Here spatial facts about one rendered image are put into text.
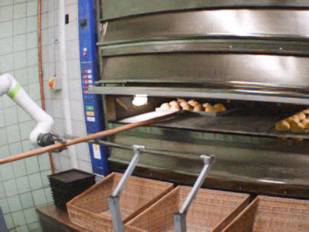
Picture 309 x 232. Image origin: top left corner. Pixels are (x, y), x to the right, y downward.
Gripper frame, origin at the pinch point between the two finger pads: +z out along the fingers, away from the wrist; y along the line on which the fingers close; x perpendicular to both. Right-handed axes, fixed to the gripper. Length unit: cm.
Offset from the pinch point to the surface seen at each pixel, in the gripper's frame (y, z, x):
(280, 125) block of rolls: -2, 98, -76
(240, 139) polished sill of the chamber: 3, 78, -60
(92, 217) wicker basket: 48.8, 2.3, -10.3
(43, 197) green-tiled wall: 72, -122, -41
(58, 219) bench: 61, -37, -5
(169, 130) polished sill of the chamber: 2, 25, -60
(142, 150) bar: 2.8, 42.7, -22.7
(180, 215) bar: 24, 89, -1
